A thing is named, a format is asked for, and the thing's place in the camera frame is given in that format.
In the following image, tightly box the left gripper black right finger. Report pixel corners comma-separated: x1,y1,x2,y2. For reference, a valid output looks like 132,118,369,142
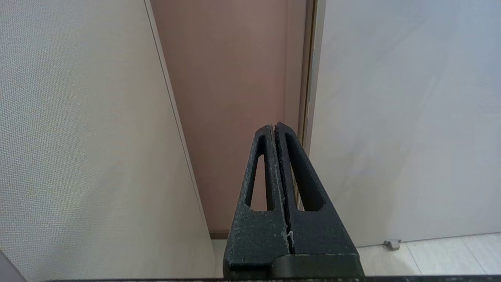
275,122,364,278

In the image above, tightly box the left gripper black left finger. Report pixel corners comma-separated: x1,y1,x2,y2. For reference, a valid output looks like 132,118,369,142
223,125,291,278

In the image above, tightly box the cream door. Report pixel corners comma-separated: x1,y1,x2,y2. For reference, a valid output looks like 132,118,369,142
303,0,501,247

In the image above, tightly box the beige cabinet panel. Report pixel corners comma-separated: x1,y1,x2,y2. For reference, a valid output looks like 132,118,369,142
0,0,218,280

